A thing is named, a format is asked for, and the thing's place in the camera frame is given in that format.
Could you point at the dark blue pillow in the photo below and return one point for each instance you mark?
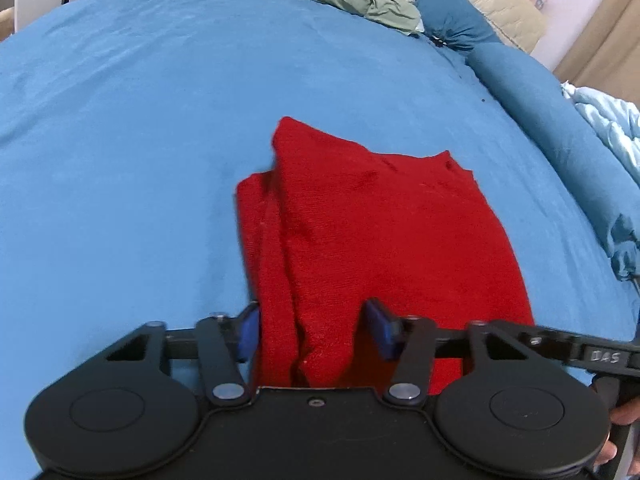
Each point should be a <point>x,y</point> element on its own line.
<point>450,15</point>

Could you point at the beige curtain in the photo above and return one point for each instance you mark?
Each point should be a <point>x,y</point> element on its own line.
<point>605,45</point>

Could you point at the blue bed sheet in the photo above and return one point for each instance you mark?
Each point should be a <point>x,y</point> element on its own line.
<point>125,160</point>

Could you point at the light blue blanket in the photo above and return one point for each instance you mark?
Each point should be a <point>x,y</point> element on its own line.
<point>610,120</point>

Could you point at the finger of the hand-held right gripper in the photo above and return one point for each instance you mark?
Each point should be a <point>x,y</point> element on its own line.
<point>550,347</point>

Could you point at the blue duvet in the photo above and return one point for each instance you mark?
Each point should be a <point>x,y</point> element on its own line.
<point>550,135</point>

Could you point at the red knit sweater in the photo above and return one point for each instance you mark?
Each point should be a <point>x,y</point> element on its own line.
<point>375,235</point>

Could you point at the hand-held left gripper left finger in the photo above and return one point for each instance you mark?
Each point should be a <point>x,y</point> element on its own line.
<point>249,332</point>

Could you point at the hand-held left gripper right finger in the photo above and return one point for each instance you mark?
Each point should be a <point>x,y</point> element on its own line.
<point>380,329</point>

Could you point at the beige quilted headboard cover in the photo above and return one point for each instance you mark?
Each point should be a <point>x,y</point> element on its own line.
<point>500,10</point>

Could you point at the person's right hand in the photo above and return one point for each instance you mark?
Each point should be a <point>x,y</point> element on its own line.
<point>625,414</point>

